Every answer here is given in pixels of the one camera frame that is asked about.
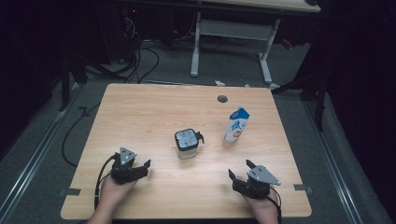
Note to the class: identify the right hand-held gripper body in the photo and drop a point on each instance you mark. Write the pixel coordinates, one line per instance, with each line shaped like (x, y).
(260, 180)

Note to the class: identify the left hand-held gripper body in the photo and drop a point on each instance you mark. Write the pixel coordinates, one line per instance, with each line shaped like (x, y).
(124, 174)

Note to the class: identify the blue and white milk carton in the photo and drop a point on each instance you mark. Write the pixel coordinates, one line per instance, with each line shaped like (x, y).
(236, 127)

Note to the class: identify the glass jar with black lid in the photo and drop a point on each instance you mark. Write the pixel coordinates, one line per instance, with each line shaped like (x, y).
(186, 141)

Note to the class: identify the person's left hand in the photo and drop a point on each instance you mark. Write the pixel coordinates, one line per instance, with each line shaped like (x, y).
(112, 194)

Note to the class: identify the person's right hand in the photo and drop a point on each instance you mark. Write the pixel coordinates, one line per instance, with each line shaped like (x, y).
(266, 207)

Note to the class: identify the grey tape strip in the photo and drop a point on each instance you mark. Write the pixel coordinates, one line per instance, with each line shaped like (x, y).
(302, 187)
(70, 192)

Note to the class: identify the round grey table grommet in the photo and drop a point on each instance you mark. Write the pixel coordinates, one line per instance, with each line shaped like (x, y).
(222, 99)

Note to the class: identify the blue and white scrap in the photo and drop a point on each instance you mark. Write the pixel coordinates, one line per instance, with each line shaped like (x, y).
(244, 83)

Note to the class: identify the white paper scrap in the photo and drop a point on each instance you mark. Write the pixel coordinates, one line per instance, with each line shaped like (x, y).
(219, 83)

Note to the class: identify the black metal stand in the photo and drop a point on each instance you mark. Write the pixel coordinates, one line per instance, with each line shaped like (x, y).
(320, 102)
(65, 87)

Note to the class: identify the small red object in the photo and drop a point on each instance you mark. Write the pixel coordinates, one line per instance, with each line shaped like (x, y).
(287, 44)

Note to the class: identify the white-framed desk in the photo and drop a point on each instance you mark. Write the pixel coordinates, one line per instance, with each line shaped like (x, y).
(233, 29)

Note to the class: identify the dark object on desk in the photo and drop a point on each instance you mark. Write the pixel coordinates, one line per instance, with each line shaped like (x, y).
(311, 2)

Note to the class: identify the metal floor rail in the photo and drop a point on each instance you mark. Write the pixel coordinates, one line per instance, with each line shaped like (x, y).
(333, 161)
(34, 160)

